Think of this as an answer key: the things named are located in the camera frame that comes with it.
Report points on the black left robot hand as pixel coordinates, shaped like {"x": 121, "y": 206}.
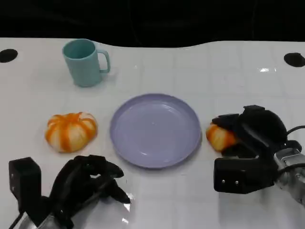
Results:
{"x": 74, "y": 181}

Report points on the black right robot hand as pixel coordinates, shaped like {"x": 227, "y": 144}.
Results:
{"x": 259, "y": 128}

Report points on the orange and white bread roll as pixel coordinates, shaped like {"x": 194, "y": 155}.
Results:
{"x": 219, "y": 138}
{"x": 70, "y": 132}

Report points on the lilac plate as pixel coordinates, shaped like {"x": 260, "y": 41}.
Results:
{"x": 155, "y": 130}

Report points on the pale green mug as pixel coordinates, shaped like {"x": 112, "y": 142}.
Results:
{"x": 82, "y": 63}

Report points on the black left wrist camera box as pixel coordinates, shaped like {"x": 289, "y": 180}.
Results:
{"x": 23, "y": 181}

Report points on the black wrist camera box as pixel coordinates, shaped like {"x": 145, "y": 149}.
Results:
{"x": 23, "y": 181}
{"x": 240, "y": 175}

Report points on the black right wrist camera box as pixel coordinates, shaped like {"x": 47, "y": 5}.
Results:
{"x": 240, "y": 175}

